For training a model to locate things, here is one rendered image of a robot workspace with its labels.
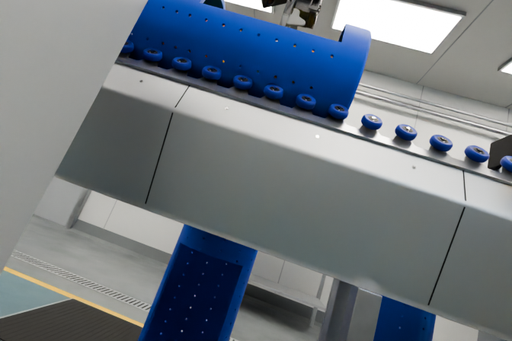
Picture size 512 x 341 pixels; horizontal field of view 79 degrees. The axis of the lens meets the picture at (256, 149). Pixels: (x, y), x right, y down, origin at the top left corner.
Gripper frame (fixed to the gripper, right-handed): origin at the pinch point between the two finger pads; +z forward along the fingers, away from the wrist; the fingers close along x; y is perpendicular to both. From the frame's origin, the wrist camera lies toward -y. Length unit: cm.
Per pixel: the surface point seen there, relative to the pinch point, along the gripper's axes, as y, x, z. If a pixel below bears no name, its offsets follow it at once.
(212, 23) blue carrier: -14.1, -7.9, 6.5
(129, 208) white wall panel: -162, 340, 61
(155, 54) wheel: -24.8, -5.5, 16.9
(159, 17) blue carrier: -26.8, -7.4, 8.3
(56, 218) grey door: -246, 338, 102
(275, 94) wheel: 4.6, -5.7, 17.7
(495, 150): 60, 8, 8
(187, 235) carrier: -12, 40, 54
